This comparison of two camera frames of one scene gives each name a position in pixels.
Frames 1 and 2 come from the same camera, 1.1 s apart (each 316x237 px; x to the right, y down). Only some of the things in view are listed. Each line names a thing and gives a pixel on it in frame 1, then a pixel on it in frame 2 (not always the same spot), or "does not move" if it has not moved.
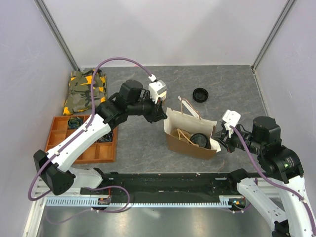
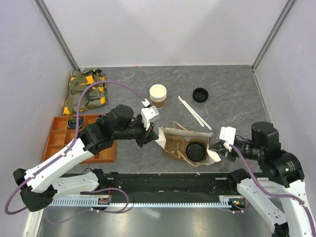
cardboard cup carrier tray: [181, 134] → [177, 145]
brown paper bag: [189, 135] → [174, 142]
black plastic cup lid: [201, 140] → [195, 151]
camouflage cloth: [79, 97] does not move
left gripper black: [157, 113] → [147, 136]
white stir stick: [189, 108] does not move
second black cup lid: [200, 95] does not move
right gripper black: [224, 138] → [219, 147]
